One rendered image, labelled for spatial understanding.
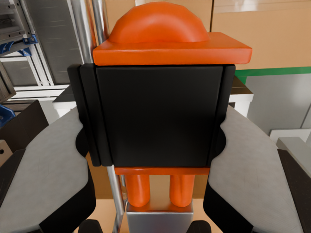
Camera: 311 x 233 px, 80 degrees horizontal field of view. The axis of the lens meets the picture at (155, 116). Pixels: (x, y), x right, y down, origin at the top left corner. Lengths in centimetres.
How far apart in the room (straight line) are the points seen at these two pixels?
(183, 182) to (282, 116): 154
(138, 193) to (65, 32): 98
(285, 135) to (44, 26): 175
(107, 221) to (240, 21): 67
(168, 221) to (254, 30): 63
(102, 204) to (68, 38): 84
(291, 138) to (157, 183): 164
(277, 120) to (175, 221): 153
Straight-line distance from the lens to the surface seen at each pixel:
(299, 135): 185
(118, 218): 23
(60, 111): 78
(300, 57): 82
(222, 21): 68
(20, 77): 129
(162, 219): 20
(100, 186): 47
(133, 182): 16
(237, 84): 78
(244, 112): 76
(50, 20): 111
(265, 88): 149
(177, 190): 17
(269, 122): 166
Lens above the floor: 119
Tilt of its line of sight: 58 degrees down
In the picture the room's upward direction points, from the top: 178 degrees counter-clockwise
